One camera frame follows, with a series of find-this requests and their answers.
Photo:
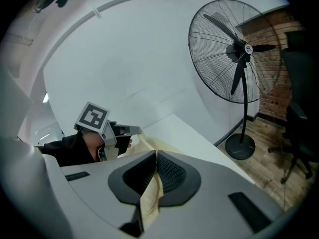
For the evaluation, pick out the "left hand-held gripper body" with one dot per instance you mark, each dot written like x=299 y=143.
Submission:
x=93 y=116

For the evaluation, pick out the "person's left forearm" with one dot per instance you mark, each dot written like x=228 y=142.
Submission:
x=74 y=151

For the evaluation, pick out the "black standing fan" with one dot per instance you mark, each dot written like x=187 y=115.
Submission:
x=240 y=146

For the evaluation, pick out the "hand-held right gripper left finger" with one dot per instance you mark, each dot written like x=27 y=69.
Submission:
x=104 y=188

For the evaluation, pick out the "cream yellow shorts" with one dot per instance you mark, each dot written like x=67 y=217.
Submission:
x=152 y=203

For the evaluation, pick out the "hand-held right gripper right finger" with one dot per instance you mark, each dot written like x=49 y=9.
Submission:
x=211 y=195

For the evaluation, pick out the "black office chair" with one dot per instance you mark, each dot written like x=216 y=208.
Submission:
x=299 y=83

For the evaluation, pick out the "ceiling light strip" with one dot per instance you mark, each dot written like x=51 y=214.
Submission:
x=45 y=97

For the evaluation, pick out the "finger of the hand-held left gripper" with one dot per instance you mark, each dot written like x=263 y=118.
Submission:
x=132 y=130

